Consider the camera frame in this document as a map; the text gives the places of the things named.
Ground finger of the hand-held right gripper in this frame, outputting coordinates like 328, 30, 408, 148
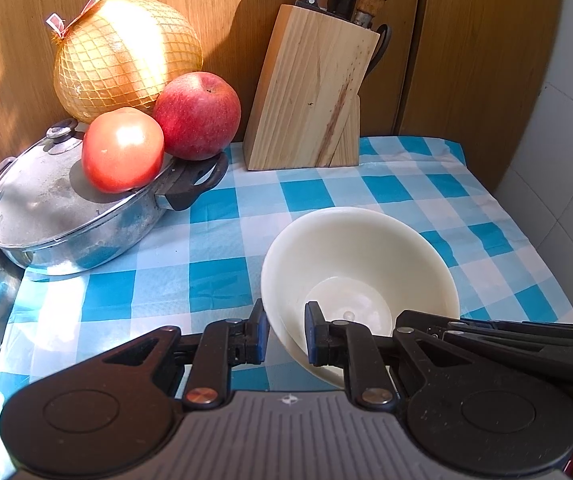
394, 309, 573, 345
437, 331, 573, 380

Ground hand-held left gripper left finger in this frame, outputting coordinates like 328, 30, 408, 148
100, 299, 270, 407

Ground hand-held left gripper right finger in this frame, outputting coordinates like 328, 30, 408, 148
305, 301, 470, 407

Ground cream bowl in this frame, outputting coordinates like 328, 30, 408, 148
260, 207, 461, 368
279, 332, 350, 391

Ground blue white checked tablecloth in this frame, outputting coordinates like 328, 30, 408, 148
0, 136, 573, 441

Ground stainless steel pan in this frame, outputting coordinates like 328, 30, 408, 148
0, 119, 230, 276

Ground red apple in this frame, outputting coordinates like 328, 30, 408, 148
153, 72, 242, 162

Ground red tomato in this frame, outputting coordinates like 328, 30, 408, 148
81, 107, 165, 194

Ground wooden knife block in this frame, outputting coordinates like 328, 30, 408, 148
243, 4, 381, 172

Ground steel pan lid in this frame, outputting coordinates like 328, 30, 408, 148
0, 119, 177, 252

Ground black scissors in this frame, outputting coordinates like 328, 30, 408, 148
364, 22, 394, 81

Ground pomelo in yellow net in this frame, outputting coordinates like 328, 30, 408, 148
46, 0, 203, 125

